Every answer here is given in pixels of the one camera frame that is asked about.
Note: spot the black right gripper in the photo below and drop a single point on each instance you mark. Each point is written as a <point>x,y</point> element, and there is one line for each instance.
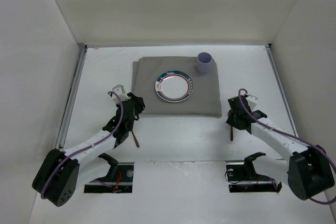
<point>234,121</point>

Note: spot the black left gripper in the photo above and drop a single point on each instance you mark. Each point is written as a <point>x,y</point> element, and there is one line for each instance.
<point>123,135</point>

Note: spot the brown wooden spoon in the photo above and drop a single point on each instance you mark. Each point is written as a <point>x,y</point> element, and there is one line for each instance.
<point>231,128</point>

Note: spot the grey cloth napkin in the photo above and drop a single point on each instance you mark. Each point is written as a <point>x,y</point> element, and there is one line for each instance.
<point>204,101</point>

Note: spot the brown wooden fork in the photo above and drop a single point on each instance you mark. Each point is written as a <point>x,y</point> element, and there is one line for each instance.
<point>135,139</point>

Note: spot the white plate with coloured rim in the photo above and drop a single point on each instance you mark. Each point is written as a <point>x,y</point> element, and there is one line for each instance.
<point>174,86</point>

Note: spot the lilac cup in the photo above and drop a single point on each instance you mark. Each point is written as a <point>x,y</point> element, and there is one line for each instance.
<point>204,62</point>

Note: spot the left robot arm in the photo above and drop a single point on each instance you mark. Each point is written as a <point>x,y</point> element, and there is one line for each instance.
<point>63,171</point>

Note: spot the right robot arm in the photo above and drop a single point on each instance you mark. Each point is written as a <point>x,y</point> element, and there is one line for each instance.
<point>304,167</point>

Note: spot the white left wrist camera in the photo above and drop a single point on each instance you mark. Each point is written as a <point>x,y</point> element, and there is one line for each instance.
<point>118,93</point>

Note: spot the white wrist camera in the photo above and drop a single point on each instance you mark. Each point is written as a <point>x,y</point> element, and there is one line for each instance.
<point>252,101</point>
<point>118,93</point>

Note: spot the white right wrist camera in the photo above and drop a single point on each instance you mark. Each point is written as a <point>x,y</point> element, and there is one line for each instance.
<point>252,101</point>

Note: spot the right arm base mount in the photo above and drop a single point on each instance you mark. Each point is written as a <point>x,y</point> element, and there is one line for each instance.
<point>242,177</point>

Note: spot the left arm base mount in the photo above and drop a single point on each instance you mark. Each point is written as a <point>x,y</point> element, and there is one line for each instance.
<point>118,179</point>

